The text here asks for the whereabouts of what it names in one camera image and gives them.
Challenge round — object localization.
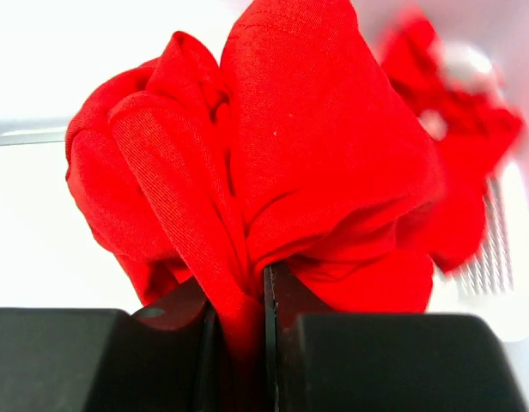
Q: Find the white plastic basket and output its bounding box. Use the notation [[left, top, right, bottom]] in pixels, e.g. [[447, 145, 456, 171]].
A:
[[450, 164, 529, 342]]

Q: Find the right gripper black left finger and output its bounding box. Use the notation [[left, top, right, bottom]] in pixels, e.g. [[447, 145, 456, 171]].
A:
[[0, 280, 217, 411]]

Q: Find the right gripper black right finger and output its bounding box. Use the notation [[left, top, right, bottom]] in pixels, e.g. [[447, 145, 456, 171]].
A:
[[263, 264, 527, 411]]

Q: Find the red t-shirt pile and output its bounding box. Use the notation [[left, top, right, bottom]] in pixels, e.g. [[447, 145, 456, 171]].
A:
[[380, 11, 524, 272]]

